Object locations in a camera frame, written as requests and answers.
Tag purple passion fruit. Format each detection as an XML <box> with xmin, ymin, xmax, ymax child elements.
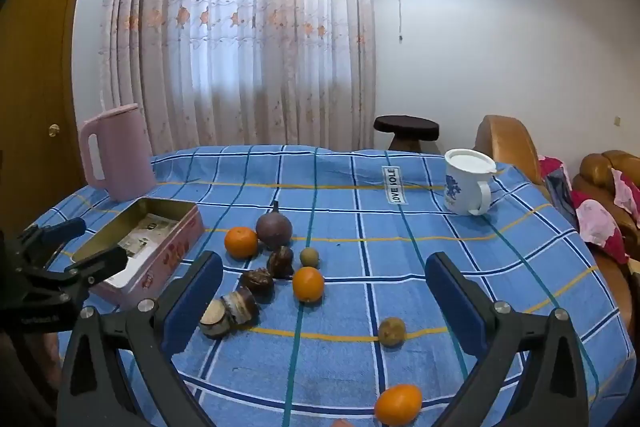
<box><xmin>256</xmin><ymin>201</ymin><xmax>294</xmax><ymax>251</ymax></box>

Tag pink floral blanket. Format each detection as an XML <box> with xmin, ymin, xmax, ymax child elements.
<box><xmin>539</xmin><ymin>155</ymin><xmax>630</xmax><ymax>265</ymax></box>

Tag orange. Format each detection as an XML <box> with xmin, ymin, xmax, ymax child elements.
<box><xmin>292</xmin><ymin>266</ymin><xmax>325</xmax><ymax>304</ymax></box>
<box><xmin>224</xmin><ymin>227</ymin><xmax>259</xmax><ymax>259</ymax></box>
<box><xmin>374</xmin><ymin>384</ymin><xmax>424</xmax><ymax>426</ymax></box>

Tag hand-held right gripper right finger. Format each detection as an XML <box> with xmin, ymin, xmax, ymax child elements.
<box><xmin>425</xmin><ymin>251</ymin><xmax>591</xmax><ymax>427</ymax></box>

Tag small tan round fruit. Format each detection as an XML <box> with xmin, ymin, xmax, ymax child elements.
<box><xmin>378</xmin><ymin>317</ymin><xmax>406</xmax><ymax>348</ymax></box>

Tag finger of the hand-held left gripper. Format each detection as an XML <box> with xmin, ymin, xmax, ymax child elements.
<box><xmin>17</xmin><ymin>217</ymin><xmax>87</xmax><ymax>258</ymax></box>
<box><xmin>30</xmin><ymin>248</ymin><xmax>129</xmax><ymax>303</ymax></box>

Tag light pink cloth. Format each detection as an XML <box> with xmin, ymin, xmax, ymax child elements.
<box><xmin>611</xmin><ymin>168</ymin><xmax>640</xmax><ymax>230</ymax></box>

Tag wooden door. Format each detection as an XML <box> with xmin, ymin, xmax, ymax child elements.
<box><xmin>0</xmin><ymin>0</ymin><xmax>86</xmax><ymax>228</ymax></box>

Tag pink metal tin box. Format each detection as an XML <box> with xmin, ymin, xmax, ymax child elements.
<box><xmin>71</xmin><ymin>197</ymin><xmax>206</xmax><ymax>310</ymax></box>

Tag dark round wooden stool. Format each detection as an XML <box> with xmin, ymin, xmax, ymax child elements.
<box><xmin>373</xmin><ymin>115</ymin><xmax>440</xmax><ymax>152</ymax></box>

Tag sheer floral curtain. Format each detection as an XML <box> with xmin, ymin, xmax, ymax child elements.
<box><xmin>97</xmin><ymin>0</ymin><xmax>377</xmax><ymax>155</ymax></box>

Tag blue plaid tablecloth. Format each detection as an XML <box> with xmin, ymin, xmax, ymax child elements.
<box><xmin>30</xmin><ymin>144</ymin><xmax>632</xmax><ymax>427</ymax></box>

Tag brown leather sofa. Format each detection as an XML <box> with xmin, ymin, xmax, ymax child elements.
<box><xmin>474</xmin><ymin>115</ymin><xmax>640</xmax><ymax>328</ymax></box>

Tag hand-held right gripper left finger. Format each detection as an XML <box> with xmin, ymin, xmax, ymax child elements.
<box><xmin>56</xmin><ymin>251</ymin><xmax>224</xmax><ymax>427</ymax></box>

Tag person's left forearm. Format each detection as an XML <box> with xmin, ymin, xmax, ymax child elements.
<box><xmin>0</xmin><ymin>332</ymin><xmax>63</xmax><ymax>408</ymax></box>

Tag pink electric kettle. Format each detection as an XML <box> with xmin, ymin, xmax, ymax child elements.
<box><xmin>80</xmin><ymin>103</ymin><xmax>158</xmax><ymax>202</ymax></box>

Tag printed paper leaflet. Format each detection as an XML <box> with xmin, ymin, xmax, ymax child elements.
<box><xmin>107</xmin><ymin>216</ymin><xmax>179</xmax><ymax>293</ymax></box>

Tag white mug with blue print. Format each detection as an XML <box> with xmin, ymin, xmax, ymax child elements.
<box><xmin>443</xmin><ymin>148</ymin><xmax>497</xmax><ymax>217</ymax></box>

